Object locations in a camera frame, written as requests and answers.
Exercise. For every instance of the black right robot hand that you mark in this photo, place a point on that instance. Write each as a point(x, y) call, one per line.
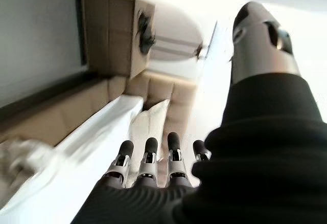
point(255, 157)

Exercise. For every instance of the beige sofa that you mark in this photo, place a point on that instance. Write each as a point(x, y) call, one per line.
point(178, 93)

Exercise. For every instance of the cream sofa pillow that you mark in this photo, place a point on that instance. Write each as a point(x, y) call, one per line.
point(150, 124)

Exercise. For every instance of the white sofa cover sheet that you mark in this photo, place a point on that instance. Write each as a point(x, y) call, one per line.
point(102, 126)

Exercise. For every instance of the beige box side table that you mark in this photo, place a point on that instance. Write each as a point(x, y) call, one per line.
point(112, 32)

